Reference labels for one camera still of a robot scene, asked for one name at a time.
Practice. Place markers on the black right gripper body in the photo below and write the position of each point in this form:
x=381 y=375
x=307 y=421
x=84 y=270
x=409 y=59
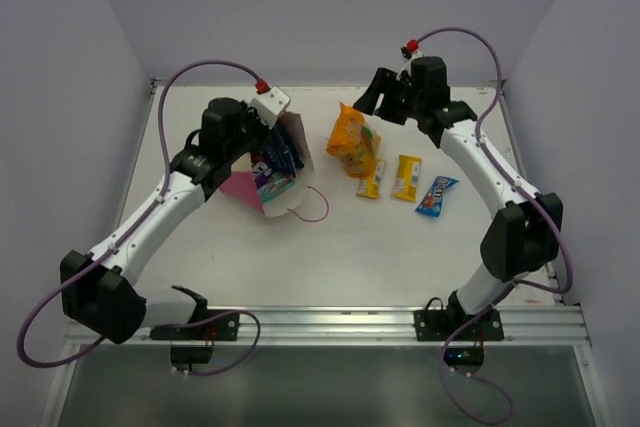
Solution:
x=401 y=102

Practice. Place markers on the pink and cream paper bag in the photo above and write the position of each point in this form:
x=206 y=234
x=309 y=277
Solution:
x=241 y=186

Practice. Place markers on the black controller box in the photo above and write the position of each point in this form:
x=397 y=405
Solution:
x=468 y=359
x=186 y=357

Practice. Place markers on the left black controller box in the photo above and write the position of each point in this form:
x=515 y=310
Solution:
x=186 y=357

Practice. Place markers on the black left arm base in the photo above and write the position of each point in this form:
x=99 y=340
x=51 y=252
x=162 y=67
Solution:
x=207 y=325

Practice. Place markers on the yellow snack bar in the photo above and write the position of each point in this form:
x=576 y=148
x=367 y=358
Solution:
x=369 y=187
x=407 y=178

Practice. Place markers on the dark blue snack packet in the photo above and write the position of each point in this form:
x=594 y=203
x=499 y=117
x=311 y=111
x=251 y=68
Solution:
x=281 y=153

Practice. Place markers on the orange snack bag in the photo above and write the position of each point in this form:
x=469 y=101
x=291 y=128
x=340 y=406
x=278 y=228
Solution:
x=354 y=143

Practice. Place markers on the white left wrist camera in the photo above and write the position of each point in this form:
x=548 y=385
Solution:
x=270 y=105

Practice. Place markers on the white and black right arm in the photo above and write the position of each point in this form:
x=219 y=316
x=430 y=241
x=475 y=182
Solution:
x=521 y=237

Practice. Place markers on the blue m&m's packet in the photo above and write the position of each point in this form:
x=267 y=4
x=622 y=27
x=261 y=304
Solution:
x=432 y=203

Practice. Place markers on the purple fox's berries candy bag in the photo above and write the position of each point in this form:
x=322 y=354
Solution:
x=261 y=171

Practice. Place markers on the teal fox's mint candy bag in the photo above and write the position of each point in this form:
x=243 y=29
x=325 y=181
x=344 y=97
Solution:
x=277 y=184

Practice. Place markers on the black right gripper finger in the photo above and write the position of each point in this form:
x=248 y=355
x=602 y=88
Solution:
x=385 y=82
x=365 y=103

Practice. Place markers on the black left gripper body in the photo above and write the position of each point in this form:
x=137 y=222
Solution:
x=254 y=136

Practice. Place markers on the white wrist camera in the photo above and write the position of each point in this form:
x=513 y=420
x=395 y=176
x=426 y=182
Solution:
x=270 y=105
x=410 y=59

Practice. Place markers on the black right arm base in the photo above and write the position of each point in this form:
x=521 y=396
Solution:
x=436 y=325

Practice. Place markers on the right black controller box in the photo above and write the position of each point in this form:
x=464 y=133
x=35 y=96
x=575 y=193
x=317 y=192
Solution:
x=468 y=359

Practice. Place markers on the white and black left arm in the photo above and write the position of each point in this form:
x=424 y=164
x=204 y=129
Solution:
x=254 y=151

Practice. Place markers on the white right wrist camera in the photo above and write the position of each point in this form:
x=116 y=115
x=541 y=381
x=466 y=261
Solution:
x=410 y=59

